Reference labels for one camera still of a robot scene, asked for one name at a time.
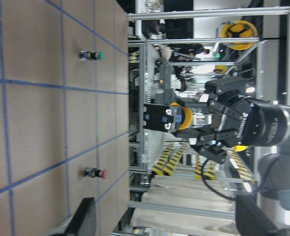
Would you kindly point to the red push button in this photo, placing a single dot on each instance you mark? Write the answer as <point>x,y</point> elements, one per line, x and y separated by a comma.
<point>95,172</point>

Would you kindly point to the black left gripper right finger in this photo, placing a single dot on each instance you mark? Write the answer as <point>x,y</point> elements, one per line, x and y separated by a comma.
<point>251,221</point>

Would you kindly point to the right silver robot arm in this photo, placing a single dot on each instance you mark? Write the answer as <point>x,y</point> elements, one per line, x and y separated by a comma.
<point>274,167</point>

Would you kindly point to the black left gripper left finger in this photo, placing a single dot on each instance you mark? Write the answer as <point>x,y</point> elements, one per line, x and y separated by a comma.
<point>83,222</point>

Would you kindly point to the yellow push button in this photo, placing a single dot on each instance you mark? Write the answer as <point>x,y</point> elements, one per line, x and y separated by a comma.
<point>167,118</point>

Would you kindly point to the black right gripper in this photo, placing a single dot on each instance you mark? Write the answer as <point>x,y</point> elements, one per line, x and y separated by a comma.
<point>243,121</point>

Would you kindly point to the green push button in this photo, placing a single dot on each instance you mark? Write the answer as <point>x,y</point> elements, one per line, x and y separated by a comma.
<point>87,55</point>

